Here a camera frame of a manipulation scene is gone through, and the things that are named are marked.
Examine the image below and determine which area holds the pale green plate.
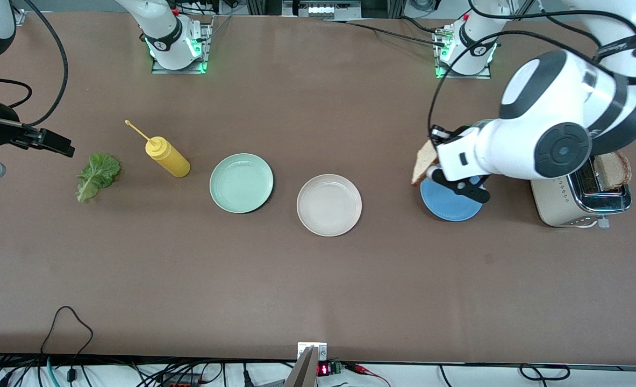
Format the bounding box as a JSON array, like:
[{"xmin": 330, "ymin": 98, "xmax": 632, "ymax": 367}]
[{"xmin": 209, "ymin": 153, "xmax": 274, "ymax": 214}]

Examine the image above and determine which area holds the white electronic device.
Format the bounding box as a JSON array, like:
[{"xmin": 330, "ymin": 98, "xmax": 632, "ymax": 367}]
[{"xmin": 282, "ymin": 0, "xmax": 362, "ymax": 21}]

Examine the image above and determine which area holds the cream chrome toaster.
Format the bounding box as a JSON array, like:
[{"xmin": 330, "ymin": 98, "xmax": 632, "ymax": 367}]
[{"xmin": 530, "ymin": 153, "xmax": 633, "ymax": 229}]

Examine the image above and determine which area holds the beige plate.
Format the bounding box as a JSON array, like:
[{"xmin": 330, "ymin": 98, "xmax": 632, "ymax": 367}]
[{"xmin": 296, "ymin": 174, "xmax": 362, "ymax": 237}]

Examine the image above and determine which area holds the black looped cable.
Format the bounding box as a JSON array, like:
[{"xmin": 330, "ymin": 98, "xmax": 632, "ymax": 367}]
[{"xmin": 39, "ymin": 305, "xmax": 95, "ymax": 383}]

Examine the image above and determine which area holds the aluminium camera post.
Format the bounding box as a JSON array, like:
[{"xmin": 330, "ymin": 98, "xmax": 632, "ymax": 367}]
[{"xmin": 284, "ymin": 342, "xmax": 329, "ymax": 387}]

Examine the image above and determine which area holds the red clip lead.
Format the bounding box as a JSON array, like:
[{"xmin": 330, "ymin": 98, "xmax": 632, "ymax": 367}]
[{"xmin": 344, "ymin": 362, "xmax": 392, "ymax": 387}]

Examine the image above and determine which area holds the green lettuce leaf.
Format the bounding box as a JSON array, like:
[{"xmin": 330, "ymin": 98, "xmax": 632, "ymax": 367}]
[{"xmin": 75, "ymin": 152, "xmax": 122, "ymax": 204}]

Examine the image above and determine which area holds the bread slice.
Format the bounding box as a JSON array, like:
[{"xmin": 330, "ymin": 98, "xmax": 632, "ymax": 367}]
[
  {"xmin": 595, "ymin": 152, "xmax": 633, "ymax": 191},
  {"xmin": 411, "ymin": 138, "xmax": 440, "ymax": 188}
]

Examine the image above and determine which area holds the black base connector cable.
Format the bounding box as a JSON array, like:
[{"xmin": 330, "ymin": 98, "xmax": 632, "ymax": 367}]
[{"xmin": 205, "ymin": 13, "xmax": 235, "ymax": 41}]

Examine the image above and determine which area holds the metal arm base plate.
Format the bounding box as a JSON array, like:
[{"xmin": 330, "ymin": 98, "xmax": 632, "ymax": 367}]
[
  {"xmin": 151, "ymin": 15, "xmax": 215, "ymax": 75},
  {"xmin": 433, "ymin": 26, "xmax": 494, "ymax": 80}
]

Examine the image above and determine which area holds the teal cable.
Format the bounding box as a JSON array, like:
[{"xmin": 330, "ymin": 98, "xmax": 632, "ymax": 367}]
[{"xmin": 45, "ymin": 356, "xmax": 61, "ymax": 387}]

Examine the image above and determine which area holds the black coiled cable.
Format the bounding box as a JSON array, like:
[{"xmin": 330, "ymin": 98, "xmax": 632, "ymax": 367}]
[{"xmin": 518, "ymin": 363, "xmax": 572, "ymax": 382}]

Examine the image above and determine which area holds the yellow squeeze bottle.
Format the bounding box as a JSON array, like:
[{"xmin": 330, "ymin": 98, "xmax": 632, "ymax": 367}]
[{"xmin": 124, "ymin": 119, "xmax": 191, "ymax": 178}]

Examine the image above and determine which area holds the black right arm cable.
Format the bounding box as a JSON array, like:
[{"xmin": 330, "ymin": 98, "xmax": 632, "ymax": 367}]
[{"xmin": 25, "ymin": 0, "xmax": 70, "ymax": 127}]

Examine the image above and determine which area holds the black table cable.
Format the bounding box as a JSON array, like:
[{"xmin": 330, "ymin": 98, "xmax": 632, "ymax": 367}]
[{"xmin": 322, "ymin": 16, "xmax": 450, "ymax": 49}]

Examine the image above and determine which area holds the blue plate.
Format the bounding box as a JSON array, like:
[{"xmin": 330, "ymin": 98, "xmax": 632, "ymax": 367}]
[{"xmin": 420, "ymin": 177, "xmax": 484, "ymax": 222}]

